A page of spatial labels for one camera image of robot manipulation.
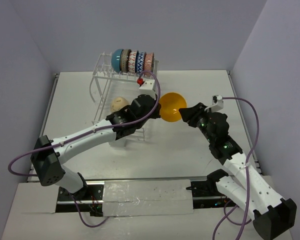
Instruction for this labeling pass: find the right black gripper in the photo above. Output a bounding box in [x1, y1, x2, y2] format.
[178, 102, 215, 144]

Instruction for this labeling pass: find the yellow bowl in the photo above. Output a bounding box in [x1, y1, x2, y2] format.
[159, 92, 187, 123]

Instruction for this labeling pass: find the tan beige bowl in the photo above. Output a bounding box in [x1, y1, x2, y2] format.
[110, 96, 129, 113]

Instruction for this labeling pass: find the white wire dish rack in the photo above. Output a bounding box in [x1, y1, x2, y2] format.
[91, 50, 161, 147]

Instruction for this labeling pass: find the orange red patterned bowl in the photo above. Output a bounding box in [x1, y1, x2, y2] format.
[143, 52, 155, 72]

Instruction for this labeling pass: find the dark brown cream bowl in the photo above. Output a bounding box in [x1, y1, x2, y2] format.
[120, 49, 132, 73]

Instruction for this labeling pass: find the teal blue bowl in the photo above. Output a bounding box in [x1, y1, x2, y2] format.
[111, 48, 123, 73]

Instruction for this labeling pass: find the blue triangle pattern bowl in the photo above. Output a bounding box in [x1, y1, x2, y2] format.
[135, 52, 147, 75]

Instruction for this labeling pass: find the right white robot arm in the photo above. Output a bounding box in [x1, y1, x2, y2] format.
[179, 102, 297, 240]

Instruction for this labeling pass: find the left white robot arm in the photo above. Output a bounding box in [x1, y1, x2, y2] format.
[30, 94, 161, 200]

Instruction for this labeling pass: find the silver tape sheet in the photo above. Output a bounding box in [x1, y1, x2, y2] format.
[102, 179, 194, 217]

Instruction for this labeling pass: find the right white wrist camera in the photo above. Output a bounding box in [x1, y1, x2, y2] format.
[205, 95, 224, 113]

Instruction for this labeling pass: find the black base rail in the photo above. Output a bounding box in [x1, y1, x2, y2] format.
[55, 177, 234, 217]

